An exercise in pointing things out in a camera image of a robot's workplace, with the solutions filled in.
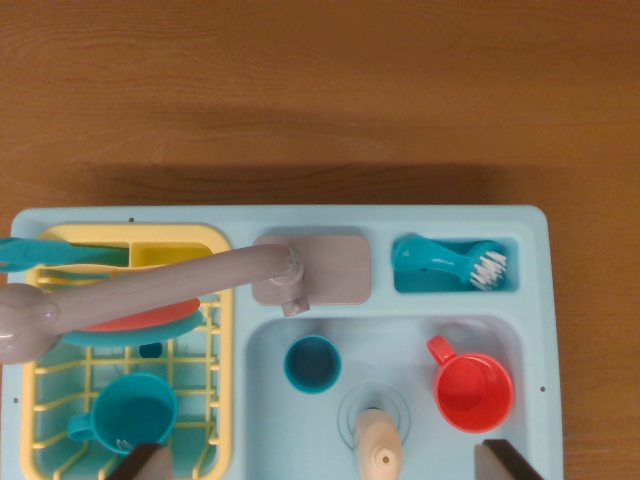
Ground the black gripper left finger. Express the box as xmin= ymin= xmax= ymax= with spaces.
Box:
xmin=105 ymin=442 xmax=174 ymax=480

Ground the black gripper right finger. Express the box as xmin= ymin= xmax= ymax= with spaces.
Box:
xmin=473 ymin=438 xmax=546 ymax=480

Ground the beige toy detergent bottle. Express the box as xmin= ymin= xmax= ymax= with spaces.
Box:
xmin=354 ymin=408 xmax=404 ymax=480

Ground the light blue toy sink unit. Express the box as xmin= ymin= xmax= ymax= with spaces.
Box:
xmin=0 ymin=203 xmax=565 ymax=480

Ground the teal toy mug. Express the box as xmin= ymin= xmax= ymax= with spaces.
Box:
xmin=67 ymin=372 xmax=180 ymax=455

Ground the red toy mug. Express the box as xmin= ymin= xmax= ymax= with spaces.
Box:
xmin=425 ymin=333 xmax=516 ymax=434

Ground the teal toy plate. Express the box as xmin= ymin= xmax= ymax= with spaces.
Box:
xmin=60 ymin=307 xmax=207 ymax=347

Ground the yellow dish rack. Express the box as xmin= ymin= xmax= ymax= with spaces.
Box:
xmin=19 ymin=223 xmax=235 ymax=480

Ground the red toy plate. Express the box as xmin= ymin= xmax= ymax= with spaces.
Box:
xmin=79 ymin=297 xmax=201 ymax=332

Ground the grey toy faucet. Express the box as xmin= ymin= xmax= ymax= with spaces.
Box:
xmin=0 ymin=234 xmax=372 ymax=366

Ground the teal dish brush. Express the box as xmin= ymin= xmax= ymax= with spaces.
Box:
xmin=391 ymin=235 xmax=509 ymax=292

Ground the teal toy utensil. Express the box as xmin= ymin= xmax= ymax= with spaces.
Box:
xmin=0 ymin=237 xmax=129 ymax=274

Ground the teal handleless cup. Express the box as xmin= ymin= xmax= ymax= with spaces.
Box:
xmin=283 ymin=334 xmax=344 ymax=395

